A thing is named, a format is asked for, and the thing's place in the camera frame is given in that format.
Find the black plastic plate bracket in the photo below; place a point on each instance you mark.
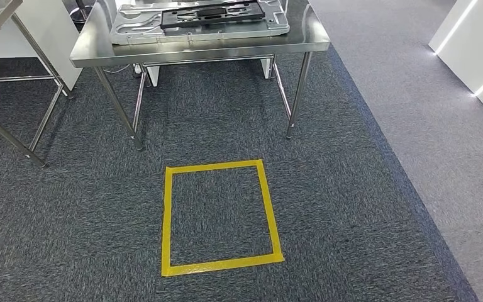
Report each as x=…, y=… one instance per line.
x=212, y=12

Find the yellow floor tape square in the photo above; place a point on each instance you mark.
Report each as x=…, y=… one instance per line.
x=220, y=265

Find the grey stamped metal plate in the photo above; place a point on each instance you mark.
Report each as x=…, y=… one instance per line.
x=141, y=26

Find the white panel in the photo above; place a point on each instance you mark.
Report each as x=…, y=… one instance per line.
x=470, y=46
x=58, y=41

